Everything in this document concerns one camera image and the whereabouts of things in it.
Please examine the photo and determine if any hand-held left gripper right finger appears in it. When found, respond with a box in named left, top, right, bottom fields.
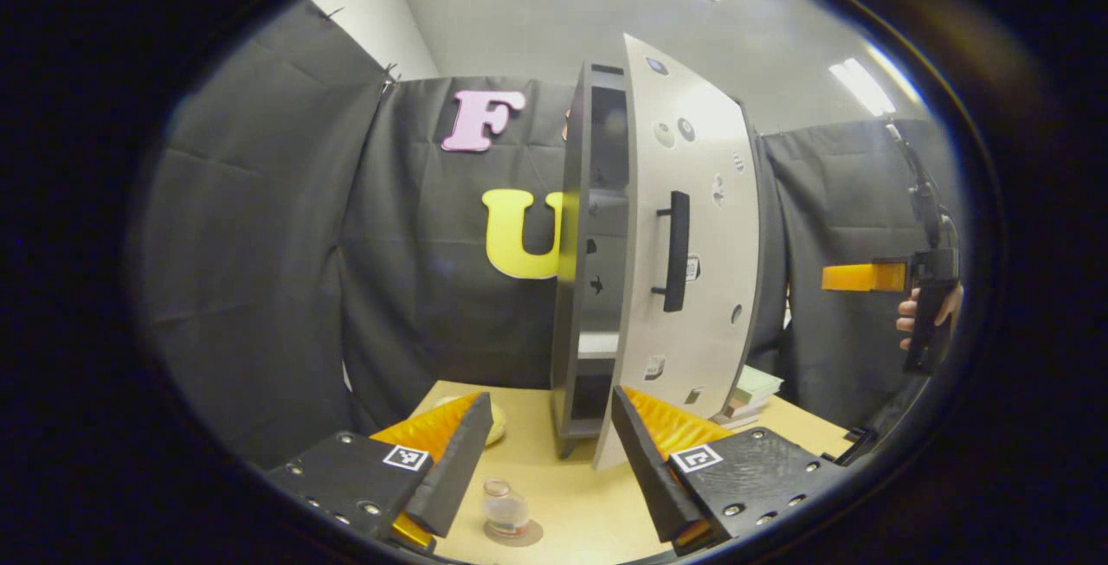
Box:
left=610, top=386, right=854, bottom=557

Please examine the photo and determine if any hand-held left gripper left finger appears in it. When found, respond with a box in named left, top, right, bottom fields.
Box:
left=264, top=390, right=496, bottom=553

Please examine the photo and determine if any clear plastic bottle red label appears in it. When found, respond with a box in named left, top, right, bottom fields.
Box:
left=481, top=478, right=530, bottom=538

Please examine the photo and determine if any black backdrop cloth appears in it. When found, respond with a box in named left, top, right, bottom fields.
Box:
left=130, top=0, right=962, bottom=471

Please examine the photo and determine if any pale yellow round bread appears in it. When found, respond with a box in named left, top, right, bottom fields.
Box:
left=433, top=394, right=507, bottom=447

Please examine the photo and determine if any green book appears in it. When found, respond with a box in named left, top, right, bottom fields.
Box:
left=731, top=365, right=784, bottom=406

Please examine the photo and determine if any brown book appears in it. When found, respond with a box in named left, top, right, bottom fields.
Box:
left=714, top=396, right=764, bottom=427

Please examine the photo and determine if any brown round coaster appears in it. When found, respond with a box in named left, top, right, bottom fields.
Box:
left=483, top=517, right=544, bottom=547

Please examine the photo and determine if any dark grey cabinet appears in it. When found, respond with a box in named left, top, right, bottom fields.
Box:
left=551, top=61, right=628, bottom=460

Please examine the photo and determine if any black metal bracket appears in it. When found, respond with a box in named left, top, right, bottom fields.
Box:
left=821, top=427, right=875, bottom=467

